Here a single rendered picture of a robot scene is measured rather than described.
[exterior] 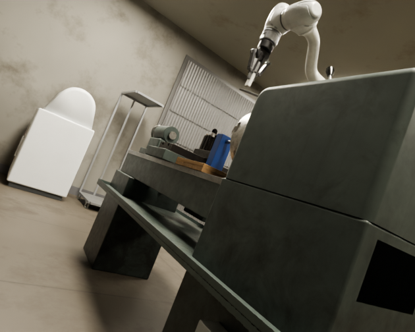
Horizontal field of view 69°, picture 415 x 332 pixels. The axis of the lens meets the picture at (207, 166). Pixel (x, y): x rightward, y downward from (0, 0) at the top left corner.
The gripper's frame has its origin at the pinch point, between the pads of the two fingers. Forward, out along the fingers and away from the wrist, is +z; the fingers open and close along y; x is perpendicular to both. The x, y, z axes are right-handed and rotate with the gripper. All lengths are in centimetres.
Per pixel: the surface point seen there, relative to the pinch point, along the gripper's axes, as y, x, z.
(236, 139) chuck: 0.4, 11.8, 31.7
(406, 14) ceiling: -162, -58, -185
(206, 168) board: -0.2, -1.7, 47.6
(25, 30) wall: 126, -355, -37
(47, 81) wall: 78, -356, 7
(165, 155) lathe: 6, -40, 48
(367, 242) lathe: 3, 82, 54
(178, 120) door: -118, -357, -43
